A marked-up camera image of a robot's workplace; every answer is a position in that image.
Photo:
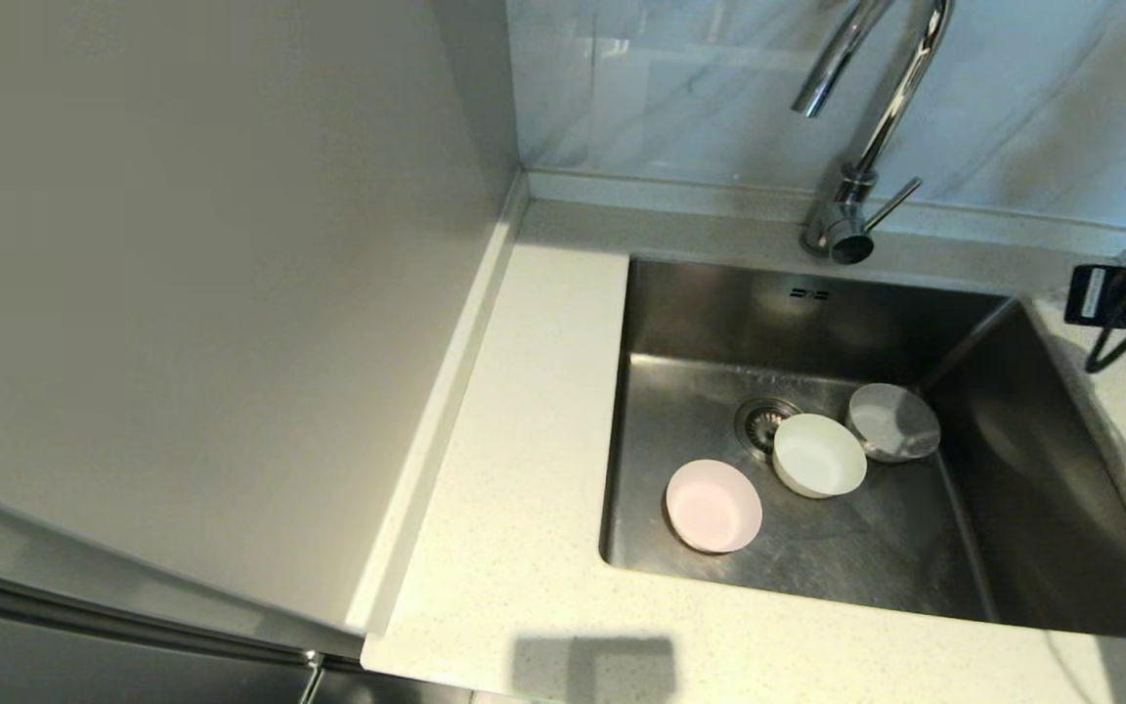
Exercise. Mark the stainless steel refrigerator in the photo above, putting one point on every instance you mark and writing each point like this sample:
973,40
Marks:
84,655

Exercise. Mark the pink ceramic bowl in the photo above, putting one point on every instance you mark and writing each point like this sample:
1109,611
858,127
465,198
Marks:
714,506

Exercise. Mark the tall white side panel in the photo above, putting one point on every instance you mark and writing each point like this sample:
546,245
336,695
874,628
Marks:
182,293

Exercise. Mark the chrome gooseneck faucet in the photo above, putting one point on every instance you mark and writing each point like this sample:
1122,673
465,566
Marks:
846,210

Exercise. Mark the white ceramic bowl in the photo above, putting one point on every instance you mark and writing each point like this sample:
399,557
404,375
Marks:
819,456

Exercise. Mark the round metal drain strainer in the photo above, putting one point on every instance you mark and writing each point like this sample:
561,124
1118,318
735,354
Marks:
755,422

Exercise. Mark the stainless steel sink basin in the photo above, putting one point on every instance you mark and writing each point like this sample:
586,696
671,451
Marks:
719,391

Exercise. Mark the grey ceramic bowl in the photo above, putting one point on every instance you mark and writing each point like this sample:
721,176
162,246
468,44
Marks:
900,422

